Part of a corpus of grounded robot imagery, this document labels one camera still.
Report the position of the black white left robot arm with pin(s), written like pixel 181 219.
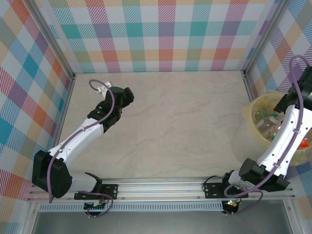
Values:
pixel 78 139

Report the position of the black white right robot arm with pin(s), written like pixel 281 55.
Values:
pixel 280 146

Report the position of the translucent yellowish plastic bin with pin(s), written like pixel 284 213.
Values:
pixel 243 146

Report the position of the small black controller board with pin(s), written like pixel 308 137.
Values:
pixel 93 207
pixel 230 206

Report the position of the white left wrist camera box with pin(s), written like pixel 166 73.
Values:
pixel 104 87

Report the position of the aluminium side rail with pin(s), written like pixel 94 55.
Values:
pixel 248 87
pixel 67 97

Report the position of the aluminium frame post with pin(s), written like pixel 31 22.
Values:
pixel 51 39
pixel 268 36

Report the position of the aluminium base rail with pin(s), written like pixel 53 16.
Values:
pixel 158 187

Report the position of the aluminium frame leg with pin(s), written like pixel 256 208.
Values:
pixel 293 219
pixel 30 219

